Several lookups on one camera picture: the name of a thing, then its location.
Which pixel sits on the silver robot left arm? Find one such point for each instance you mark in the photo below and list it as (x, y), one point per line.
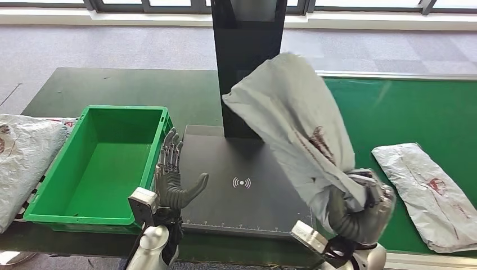
(152, 246)

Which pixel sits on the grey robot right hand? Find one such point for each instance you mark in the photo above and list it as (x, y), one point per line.
(376, 223)

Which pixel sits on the flat parcel bag red print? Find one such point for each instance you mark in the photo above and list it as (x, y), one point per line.
(69, 122)

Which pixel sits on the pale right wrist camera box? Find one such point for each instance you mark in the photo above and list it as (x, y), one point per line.
(309, 236)

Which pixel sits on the green conveyor belt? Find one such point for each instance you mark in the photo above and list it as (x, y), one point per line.
(410, 111)

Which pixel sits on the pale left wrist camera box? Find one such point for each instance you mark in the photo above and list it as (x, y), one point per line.
(143, 203)

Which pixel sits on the pale round base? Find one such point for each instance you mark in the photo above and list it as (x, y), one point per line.
(15, 258)

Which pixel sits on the large grey parcel bag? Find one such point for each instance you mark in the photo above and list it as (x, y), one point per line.
(26, 160)

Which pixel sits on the dark window frame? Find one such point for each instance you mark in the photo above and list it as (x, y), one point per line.
(119, 5)

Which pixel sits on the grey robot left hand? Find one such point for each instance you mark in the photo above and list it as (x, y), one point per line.
(169, 186)

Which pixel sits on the silver conveyor frame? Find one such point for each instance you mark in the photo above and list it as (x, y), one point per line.
(410, 75)

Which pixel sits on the dark green table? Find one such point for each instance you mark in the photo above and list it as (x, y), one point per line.
(111, 85)

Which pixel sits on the black inbound scanning machine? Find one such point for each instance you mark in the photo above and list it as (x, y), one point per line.
(246, 93)

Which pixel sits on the grey parcel bag red print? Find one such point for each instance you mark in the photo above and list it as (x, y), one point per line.
(421, 186)

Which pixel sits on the green plastic crate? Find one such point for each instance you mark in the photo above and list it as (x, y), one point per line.
(100, 167)

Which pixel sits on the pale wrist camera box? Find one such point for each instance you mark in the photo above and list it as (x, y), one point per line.
(143, 203)
(309, 236)

